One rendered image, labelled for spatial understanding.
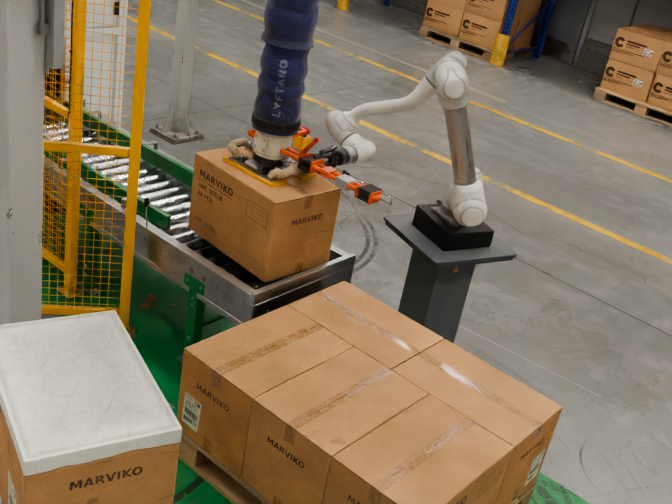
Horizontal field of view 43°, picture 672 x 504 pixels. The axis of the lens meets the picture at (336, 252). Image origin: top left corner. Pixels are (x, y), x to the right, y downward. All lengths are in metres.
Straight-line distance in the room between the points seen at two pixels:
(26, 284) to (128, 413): 1.62
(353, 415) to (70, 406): 1.23
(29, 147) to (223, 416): 1.31
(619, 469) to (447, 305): 1.13
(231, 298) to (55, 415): 1.67
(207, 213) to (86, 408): 1.90
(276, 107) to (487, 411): 1.58
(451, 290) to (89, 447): 2.51
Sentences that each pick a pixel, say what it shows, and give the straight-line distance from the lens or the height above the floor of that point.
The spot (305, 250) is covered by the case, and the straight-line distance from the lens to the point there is 3.97.
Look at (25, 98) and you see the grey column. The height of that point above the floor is 1.35.
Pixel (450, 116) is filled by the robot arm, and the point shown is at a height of 1.43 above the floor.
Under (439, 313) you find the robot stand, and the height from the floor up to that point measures 0.36.
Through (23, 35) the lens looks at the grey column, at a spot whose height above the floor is 1.60.
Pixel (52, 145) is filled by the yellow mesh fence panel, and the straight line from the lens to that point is 4.05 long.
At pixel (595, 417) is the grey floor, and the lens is 4.69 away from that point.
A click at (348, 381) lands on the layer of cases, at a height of 0.54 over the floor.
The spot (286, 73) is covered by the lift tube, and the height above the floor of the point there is 1.49.
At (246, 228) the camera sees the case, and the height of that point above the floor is 0.79.
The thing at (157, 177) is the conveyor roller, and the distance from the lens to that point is 4.93.
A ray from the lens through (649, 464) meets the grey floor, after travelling 4.53.
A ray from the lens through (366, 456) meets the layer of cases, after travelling 3.10.
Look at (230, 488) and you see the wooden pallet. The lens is 3.65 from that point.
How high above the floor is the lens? 2.52
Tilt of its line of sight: 27 degrees down
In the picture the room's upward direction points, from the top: 11 degrees clockwise
